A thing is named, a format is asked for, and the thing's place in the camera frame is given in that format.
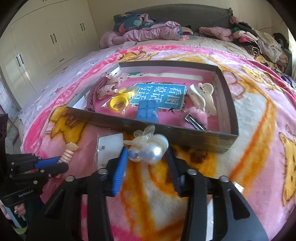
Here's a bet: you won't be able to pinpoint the peach spiral hair tie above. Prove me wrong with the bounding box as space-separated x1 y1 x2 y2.
55 142 80 179

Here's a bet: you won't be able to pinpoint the pearl flower hair clip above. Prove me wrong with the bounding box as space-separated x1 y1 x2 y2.
123 125 169 165

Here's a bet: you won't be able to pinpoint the pink fluffy pompom hair clip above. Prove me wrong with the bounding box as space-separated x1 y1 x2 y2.
185 110 208 131

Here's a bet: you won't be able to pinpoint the blue clear plastic box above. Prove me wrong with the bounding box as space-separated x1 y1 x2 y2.
136 100 159 123

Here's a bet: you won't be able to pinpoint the dark maroon hair claw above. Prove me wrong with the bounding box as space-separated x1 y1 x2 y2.
86 76 108 112

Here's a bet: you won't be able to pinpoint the yellow ring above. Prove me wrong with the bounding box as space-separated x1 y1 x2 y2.
101 87 136 115

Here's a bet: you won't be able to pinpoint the left hand painted nails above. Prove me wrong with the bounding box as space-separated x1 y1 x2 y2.
0 201 26 219

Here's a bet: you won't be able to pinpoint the earring card in plastic bag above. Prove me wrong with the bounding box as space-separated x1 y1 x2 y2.
94 133 123 169

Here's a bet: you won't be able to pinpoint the shallow cardboard tray box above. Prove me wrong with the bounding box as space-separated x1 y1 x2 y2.
68 61 239 153

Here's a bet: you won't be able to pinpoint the blue chinese text booklet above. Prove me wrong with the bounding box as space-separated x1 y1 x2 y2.
130 83 187 110

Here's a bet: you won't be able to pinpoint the cream white claw clip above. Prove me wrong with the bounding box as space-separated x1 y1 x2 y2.
187 83 217 116

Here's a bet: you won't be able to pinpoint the pink cartoon bear blanket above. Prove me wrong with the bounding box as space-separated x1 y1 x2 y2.
20 45 295 240

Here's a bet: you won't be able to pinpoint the pink lace scrunchie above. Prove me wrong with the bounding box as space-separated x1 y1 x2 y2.
95 73 128 100

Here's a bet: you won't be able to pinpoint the light floral bed sheet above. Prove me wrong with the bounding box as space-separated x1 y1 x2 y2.
18 41 136 125

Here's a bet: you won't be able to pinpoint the cream white wardrobe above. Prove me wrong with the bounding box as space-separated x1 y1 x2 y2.
1 1 99 107

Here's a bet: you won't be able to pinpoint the pink crumpled quilt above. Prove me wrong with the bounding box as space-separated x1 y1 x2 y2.
99 21 183 49

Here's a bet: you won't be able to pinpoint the pink folded garment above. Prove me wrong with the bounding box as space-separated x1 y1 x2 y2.
199 27 234 42

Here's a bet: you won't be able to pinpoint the dark grey headboard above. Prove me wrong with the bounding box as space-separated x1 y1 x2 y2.
128 4 233 32

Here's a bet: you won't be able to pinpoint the dark floral pillow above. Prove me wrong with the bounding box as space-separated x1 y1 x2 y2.
113 12 156 34

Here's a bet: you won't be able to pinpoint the pile of clothes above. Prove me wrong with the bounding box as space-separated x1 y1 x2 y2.
230 16 295 88

